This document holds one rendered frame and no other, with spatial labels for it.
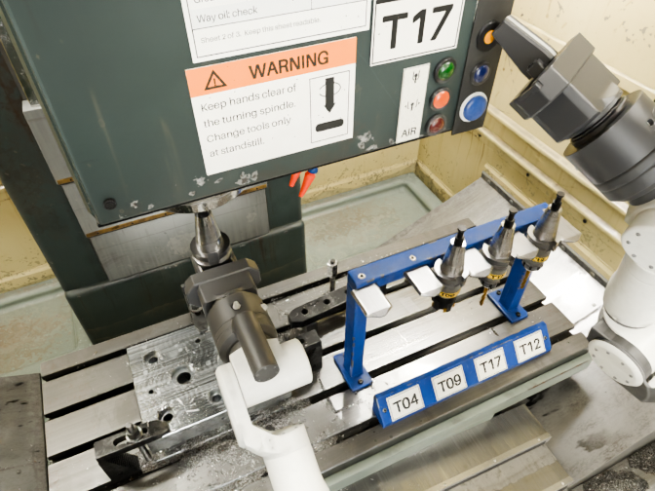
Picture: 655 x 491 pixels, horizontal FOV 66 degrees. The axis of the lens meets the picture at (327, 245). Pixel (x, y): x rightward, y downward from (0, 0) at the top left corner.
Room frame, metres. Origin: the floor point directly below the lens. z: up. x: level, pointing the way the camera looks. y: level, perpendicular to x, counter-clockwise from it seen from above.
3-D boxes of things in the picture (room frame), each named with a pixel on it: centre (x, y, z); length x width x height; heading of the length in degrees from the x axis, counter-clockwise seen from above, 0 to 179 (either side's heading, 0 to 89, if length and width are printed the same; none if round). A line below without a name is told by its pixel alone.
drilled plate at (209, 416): (0.57, 0.25, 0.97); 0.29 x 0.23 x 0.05; 115
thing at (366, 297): (0.56, -0.08, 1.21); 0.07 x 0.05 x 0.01; 25
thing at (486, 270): (0.65, -0.28, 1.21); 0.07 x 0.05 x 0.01; 25
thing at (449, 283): (0.63, -0.23, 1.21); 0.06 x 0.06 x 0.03
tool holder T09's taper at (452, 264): (0.63, -0.23, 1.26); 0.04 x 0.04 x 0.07
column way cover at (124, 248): (0.98, 0.38, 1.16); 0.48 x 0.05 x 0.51; 115
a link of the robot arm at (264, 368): (0.39, 0.09, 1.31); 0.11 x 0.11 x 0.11; 25
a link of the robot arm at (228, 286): (0.49, 0.15, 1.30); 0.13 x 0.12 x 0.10; 115
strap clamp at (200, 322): (0.71, 0.30, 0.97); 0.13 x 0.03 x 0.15; 25
